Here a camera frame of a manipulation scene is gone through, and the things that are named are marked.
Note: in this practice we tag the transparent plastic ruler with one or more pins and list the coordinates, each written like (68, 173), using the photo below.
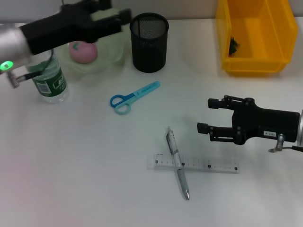
(213, 163)

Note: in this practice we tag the translucent green fruit bowl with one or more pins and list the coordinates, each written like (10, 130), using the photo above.
(113, 47)

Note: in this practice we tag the silver ballpoint pen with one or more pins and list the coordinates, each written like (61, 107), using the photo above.
(172, 146)

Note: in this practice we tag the yellow plastic bin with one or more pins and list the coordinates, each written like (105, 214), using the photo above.
(258, 23)

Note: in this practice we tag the black mesh pen holder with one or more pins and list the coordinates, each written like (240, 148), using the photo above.
(149, 47)

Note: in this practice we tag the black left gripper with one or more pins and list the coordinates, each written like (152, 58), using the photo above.
(64, 28)

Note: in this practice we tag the blue scissors with sheath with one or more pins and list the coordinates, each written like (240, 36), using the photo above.
(142, 91)

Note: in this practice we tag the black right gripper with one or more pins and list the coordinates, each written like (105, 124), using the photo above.
(267, 123)

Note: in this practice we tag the green plastic wrapper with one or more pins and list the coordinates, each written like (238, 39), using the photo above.
(234, 46)

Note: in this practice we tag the clear bottle with green label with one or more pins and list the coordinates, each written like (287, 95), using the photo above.
(53, 85)

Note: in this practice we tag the pink peach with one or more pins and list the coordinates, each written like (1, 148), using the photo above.
(82, 53)

